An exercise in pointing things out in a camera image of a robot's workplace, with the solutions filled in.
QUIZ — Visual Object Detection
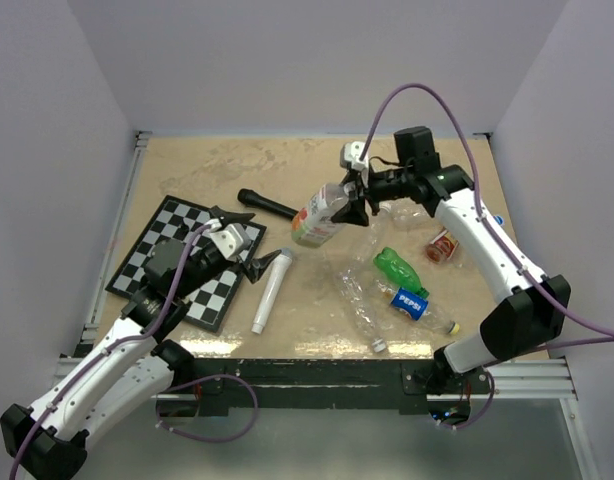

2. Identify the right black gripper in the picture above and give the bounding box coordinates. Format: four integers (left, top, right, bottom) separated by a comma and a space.
332, 163, 414, 227

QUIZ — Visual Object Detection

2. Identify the white label tea bottle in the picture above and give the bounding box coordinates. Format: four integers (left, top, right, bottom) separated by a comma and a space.
291, 183, 348, 248

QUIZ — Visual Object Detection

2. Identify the clear Pocari Sweat bottle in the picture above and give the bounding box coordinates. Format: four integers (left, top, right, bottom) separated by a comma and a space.
380, 200, 432, 231

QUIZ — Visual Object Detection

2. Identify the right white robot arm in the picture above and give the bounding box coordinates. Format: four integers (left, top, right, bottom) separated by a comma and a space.
333, 126, 571, 393

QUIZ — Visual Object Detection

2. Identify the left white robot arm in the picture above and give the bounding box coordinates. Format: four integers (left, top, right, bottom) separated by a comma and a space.
0, 206, 280, 479

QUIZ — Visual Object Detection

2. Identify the green plastic bottle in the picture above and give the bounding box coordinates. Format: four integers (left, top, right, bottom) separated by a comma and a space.
373, 247, 429, 299

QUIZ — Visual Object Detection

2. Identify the red label tea bottle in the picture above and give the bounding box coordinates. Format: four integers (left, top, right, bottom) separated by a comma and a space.
424, 229, 459, 264

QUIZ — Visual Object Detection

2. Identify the Pepsi label clear bottle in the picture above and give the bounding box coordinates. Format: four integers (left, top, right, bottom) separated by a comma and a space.
372, 280, 460, 336

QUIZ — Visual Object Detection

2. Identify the black microphone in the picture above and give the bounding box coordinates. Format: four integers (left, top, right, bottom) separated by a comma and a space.
237, 188, 298, 220

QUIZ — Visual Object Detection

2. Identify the white microphone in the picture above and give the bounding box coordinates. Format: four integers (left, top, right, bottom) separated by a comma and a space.
251, 248, 294, 335

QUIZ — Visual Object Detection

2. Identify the black white chessboard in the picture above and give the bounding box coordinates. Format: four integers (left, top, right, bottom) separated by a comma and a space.
104, 194, 268, 334

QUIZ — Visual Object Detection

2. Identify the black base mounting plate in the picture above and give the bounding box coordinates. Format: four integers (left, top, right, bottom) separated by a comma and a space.
168, 358, 490, 416

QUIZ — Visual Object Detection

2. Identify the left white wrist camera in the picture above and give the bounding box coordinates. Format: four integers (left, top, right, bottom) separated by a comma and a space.
208, 223, 251, 261

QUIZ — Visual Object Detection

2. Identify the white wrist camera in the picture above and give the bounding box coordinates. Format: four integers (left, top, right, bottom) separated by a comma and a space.
339, 141, 369, 172
208, 223, 251, 261

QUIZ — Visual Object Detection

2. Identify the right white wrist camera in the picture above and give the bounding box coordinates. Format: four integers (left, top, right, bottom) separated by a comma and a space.
339, 141, 369, 172

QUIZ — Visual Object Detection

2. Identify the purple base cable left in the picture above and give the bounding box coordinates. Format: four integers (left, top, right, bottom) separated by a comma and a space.
154, 373, 261, 442

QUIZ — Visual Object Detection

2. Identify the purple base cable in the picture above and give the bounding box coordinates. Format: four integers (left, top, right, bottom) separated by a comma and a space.
154, 373, 261, 442
434, 372, 497, 430

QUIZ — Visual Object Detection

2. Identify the aluminium frame rail left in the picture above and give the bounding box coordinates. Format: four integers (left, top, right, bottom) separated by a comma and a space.
50, 130, 153, 392

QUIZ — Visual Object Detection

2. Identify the aluminium frame rail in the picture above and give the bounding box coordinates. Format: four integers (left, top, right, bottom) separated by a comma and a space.
488, 359, 577, 400
50, 130, 153, 392

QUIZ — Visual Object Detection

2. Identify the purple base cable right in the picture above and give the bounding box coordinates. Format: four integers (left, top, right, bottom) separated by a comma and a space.
434, 372, 497, 430

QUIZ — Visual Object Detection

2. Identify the aluminium frame rail right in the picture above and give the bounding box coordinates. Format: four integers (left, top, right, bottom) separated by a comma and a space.
488, 359, 577, 400

